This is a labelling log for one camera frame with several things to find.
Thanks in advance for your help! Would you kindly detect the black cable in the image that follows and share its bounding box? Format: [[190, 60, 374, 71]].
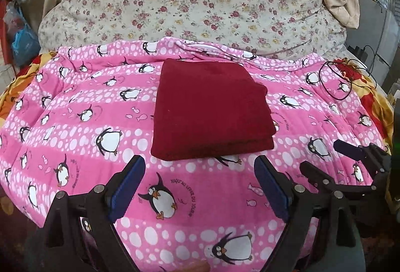
[[318, 45, 376, 101]]

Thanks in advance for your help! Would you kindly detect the pink penguin print blanket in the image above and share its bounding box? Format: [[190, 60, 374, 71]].
[[0, 36, 388, 272]]

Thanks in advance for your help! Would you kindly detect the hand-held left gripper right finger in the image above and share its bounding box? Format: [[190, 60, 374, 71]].
[[254, 155, 358, 272]]

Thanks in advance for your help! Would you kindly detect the blue plastic bag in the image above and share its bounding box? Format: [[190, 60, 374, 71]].
[[12, 20, 42, 58]]

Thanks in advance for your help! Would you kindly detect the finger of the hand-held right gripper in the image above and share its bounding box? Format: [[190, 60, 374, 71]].
[[299, 160, 377, 198], [333, 139, 392, 174]]

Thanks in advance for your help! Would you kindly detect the dark red cloth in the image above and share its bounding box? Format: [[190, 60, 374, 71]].
[[150, 58, 276, 162]]

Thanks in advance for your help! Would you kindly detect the floral print quilt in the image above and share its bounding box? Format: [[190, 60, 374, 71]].
[[38, 0, 348, 58]]

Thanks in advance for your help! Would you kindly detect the white cabinet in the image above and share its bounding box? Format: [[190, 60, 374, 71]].
[[373, 5, 400, 79]]

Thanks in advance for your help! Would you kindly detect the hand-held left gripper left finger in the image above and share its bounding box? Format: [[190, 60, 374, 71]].
[[37, 155, 146, 272]]

